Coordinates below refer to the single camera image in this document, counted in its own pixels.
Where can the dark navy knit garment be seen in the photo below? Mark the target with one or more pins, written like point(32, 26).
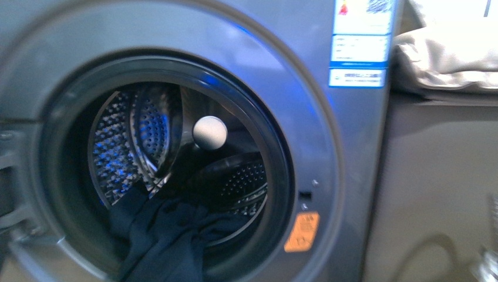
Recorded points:
point(166, 237)

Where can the grey front-load washing machine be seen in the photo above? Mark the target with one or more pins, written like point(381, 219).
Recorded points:
point(278, 50)

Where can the steel perforated washer drum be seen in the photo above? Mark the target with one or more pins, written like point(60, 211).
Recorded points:
point(143, 132)

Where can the orange warning sticker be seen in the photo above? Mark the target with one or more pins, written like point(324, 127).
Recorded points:
point(303, 233)

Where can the blue white energy label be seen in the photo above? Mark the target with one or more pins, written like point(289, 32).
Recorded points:
point(360, 43)

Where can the dark rubber door gasket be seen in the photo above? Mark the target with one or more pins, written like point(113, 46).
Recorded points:
point(75, 209)

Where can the beige folded cloth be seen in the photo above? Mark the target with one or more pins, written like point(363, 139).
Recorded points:
point(448, 46)

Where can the grey door hinge bracket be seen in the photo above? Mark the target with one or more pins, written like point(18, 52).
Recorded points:
point(17, 216)

